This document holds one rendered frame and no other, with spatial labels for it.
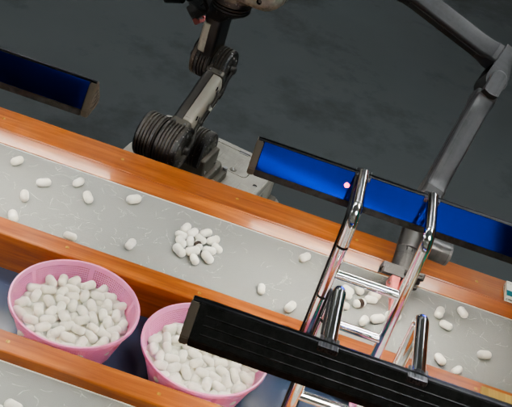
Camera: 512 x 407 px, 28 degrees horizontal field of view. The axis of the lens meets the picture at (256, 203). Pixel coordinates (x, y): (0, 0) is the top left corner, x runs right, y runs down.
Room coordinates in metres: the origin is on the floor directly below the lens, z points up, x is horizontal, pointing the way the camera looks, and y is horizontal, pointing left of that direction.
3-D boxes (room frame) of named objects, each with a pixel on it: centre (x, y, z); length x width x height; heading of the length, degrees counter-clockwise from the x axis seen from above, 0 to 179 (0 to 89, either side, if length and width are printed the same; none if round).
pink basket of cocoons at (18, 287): (1.55, 0.28, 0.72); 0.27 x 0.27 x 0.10
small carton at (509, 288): (2.08, -0.67, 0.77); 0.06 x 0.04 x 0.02; 179
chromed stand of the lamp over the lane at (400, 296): (1.74, -0.26, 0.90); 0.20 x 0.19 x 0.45; 89
